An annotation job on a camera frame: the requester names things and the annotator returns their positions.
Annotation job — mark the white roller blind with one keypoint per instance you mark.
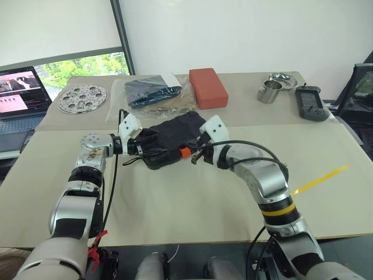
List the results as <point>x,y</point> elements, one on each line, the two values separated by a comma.
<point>52,26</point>

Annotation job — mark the black plastic tool case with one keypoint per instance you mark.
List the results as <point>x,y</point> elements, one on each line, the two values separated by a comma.
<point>175,131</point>

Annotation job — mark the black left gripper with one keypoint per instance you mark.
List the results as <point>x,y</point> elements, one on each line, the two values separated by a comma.
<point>140,147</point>

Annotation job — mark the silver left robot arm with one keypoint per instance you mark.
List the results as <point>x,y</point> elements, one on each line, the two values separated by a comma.
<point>75,210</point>

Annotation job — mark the black office chair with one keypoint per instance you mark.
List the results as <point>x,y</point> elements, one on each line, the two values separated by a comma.
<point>361,96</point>

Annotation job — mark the red rectangular block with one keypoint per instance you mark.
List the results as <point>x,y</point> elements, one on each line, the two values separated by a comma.
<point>208,87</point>

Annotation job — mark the grey rounded shape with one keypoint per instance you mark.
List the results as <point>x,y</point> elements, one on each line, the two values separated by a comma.
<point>151,268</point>

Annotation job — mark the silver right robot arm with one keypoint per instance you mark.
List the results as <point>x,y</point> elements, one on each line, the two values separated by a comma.
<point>262,178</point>

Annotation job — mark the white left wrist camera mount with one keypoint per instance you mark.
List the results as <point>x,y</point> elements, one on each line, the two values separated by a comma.
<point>129,125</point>

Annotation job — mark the open laptop computer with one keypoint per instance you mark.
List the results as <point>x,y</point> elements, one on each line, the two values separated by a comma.
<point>20,93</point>

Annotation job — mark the round perforated metal plate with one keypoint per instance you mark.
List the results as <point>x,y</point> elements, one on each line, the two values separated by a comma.
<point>83,102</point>

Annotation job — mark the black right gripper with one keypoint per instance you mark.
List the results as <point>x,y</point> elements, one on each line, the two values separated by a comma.
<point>207,151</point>

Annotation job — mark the stainless steel bowl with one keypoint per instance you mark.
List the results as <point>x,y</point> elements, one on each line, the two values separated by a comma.
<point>288,81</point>

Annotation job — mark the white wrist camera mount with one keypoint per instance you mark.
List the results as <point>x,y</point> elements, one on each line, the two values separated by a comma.
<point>217,128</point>
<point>129,125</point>

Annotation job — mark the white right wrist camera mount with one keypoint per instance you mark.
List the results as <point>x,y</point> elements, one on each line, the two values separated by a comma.
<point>217,128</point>

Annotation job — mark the dark grey window post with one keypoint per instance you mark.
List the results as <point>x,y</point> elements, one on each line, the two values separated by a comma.
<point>122,29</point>

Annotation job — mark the clear plastic bag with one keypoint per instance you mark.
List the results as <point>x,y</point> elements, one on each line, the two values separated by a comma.
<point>116,99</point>

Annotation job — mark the stainless steel mug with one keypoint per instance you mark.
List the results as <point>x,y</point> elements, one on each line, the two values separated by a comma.
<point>268,94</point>

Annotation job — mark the dark grey handheld controller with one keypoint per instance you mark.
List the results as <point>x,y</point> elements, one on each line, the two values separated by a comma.
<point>310,102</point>

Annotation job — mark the yellow plastic strip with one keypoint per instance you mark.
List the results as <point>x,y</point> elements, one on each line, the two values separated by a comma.
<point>320,178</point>

